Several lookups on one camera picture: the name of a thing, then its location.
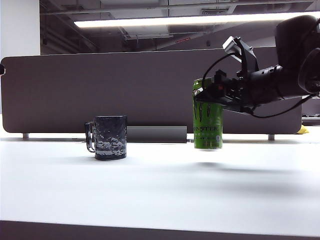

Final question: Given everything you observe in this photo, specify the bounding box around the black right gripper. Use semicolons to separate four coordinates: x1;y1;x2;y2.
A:
194;64;285;115

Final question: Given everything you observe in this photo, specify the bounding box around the green energy drink can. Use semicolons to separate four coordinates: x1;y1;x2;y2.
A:
191;77;224;152

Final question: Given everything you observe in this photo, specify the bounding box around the long ceiling light strip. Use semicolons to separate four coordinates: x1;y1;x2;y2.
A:
74;11;320;29

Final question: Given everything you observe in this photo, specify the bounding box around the yellow object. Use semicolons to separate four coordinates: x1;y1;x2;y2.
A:
297;124;311;135

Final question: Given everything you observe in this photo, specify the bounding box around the dark background partition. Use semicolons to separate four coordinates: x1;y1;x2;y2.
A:
301;98;320;116

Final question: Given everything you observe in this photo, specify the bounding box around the background desk with keyboard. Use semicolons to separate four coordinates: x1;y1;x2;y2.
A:
301;113;320;127

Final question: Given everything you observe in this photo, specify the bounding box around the dark textured glass mug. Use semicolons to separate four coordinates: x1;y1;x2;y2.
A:
84;115;128;161

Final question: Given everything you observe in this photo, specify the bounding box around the dark grey desk divider panel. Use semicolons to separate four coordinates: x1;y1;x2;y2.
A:
1;47;303;135

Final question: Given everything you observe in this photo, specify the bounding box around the black camera cable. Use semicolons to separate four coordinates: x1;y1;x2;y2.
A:
202;53;235;83

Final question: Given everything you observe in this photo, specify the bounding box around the silver wrist camera black mount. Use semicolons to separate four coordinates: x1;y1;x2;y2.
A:
222;36;260;76

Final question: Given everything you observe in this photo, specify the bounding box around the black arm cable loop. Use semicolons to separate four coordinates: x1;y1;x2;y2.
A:
249;94;320;118

